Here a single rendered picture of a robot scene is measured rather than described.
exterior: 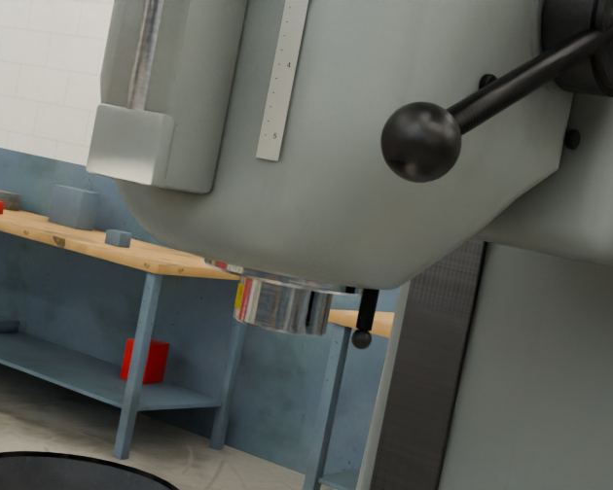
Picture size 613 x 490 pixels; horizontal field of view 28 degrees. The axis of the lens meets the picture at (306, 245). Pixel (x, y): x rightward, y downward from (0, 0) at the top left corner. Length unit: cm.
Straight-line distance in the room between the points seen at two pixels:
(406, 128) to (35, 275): 664
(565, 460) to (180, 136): 52
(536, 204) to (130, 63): 24
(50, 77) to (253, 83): 666
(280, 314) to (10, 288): 664
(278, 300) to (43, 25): 673
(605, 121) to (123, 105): 26
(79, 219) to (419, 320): 543
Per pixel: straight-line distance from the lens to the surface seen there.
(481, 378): 97
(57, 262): 693
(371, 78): 51
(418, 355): 99
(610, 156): 65
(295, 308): 59
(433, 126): 44
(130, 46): 52
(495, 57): 55
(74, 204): 640
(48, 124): 712
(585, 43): 55
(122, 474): 289
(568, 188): 65
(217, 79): 52
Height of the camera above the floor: 135
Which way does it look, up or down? 3 degrees down
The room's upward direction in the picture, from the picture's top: 11 degrees clockwise
